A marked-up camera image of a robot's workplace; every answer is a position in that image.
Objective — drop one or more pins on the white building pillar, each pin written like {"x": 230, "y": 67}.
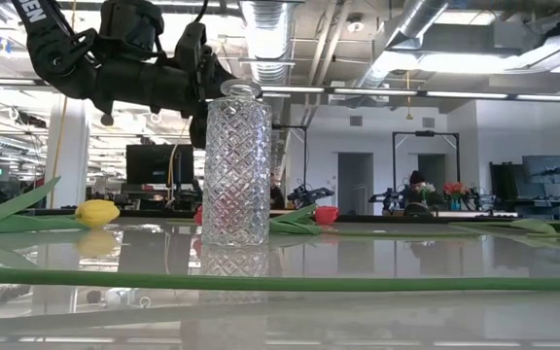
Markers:
{"x": 68, "y": 155}

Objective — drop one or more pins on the red artificial tulip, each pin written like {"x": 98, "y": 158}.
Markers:
{"x": 292, "y": 224}
{"x": 326, "y": 215}

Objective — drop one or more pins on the black artificial tulip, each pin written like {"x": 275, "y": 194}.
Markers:
{"x": 280, "y": 283}
{"x": 533, "y": 226}

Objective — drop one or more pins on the smooth silver air duct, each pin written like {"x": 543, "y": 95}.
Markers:
{"x": 396, "y": 53}

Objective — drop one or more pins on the black background robot arm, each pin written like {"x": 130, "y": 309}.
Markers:
{"x": 387, "y": 198}
{"x": 309, "y": 195}

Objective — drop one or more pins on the black aluminium table frame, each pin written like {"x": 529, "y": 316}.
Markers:
{"x": 382, "y": 219}

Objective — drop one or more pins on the white flower bouquet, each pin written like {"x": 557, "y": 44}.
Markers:
{"x": 426, "y": 189}

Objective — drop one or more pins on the person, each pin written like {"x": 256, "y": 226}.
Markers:
{"x": 276, "y": 194}
{"x": 417, "y": 177}

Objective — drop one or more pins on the black monitor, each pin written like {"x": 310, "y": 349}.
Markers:
{"x": 158, "y": 165}

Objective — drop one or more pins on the grey wall vent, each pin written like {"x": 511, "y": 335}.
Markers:
{"x": 428, "y": 122}
{"x": 356, "y": 121}

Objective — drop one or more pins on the small blue background vase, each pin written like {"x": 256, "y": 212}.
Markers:
{"x": 455, "y": 204}

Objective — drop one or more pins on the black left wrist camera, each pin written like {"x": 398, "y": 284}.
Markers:
{"x": 131, "y": 24}

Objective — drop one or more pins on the clear cut-glass vase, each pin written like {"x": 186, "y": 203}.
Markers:
{"x": 237, "y": 170}

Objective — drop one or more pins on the grey door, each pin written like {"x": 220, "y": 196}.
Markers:
{"x": 435, "y": 172}
{"x": 355, "y": 185}

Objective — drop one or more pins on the ribbed silver air duct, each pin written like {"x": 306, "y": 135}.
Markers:
{"x": 268, "y": 39}

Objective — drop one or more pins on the orange flower bouquet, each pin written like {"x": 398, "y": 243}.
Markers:
{"x": 456, "y": 188}

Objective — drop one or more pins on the round ceiling fixture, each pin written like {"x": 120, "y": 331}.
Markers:
{"x": 356, "y": 25}

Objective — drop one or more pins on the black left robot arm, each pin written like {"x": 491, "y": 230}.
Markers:
{"x": 61, "y": 58}

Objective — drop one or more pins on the black background rig frame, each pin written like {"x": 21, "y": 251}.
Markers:
{"x": 426, "y": 133}

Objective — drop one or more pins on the long horizontal light bar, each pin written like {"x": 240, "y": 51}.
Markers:
{"x": 382, "y": 91}

